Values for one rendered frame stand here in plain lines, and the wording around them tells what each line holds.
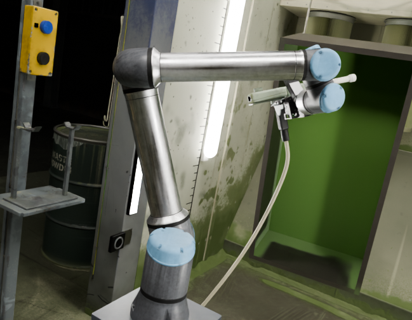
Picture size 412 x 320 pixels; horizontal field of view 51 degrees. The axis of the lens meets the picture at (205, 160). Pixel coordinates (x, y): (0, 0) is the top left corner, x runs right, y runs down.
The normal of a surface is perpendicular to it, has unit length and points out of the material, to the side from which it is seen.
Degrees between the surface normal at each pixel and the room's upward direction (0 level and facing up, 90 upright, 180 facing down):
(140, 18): 90
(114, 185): 90
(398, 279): 57
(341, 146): 102
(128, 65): 86
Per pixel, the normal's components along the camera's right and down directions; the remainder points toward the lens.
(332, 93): 0.36, 0.12
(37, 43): 0.85, 0.26
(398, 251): -0.32, -0.45
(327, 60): 0.07, 0.20
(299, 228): -0.44, 0.31
